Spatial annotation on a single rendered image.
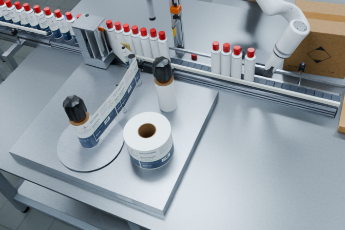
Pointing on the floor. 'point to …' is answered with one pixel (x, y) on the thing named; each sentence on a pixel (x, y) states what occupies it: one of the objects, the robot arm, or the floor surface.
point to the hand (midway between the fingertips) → (266, 72)
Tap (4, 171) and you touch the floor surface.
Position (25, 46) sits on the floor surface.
